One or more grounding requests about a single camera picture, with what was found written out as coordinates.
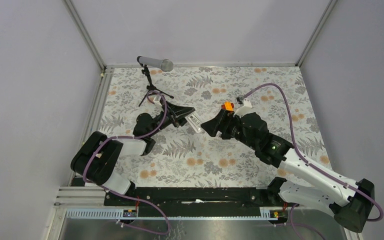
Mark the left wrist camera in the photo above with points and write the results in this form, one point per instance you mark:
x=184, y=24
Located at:
x=157, y=100

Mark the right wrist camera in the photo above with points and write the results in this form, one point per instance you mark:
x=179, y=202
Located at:
x=245, y=107

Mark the grey microphone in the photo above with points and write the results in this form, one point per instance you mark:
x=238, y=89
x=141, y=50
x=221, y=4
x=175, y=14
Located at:
x=163, y=64

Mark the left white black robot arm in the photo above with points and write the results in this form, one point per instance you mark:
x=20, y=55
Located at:
x=97, y=158

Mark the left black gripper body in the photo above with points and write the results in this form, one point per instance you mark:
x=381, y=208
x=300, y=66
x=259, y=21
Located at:
x=167, y=119

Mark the floral patterned table mat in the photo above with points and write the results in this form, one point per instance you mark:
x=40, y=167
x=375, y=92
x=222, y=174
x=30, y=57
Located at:
x=183, y=158

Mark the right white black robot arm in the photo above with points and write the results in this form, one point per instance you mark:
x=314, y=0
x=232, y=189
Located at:
x=347, y=200

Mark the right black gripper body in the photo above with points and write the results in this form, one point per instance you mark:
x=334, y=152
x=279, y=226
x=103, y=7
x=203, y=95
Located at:
x=233, y=127

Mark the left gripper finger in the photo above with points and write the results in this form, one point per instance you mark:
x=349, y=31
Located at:
x=180, y=121
x=178, y=112

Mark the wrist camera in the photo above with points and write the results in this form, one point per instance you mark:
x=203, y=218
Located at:
x=245, y=107
x=157, y=100

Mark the black mini tripod stand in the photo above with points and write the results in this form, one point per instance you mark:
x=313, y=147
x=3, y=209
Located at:
x=151, y=88

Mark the white remote control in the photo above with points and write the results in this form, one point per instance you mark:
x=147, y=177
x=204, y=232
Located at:
x=194, y=121

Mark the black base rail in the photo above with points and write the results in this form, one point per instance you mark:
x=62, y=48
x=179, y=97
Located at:
x=185, y=202

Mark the yellow toy brick car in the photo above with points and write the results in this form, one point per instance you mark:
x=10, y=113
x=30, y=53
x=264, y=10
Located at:
x=228, y=106

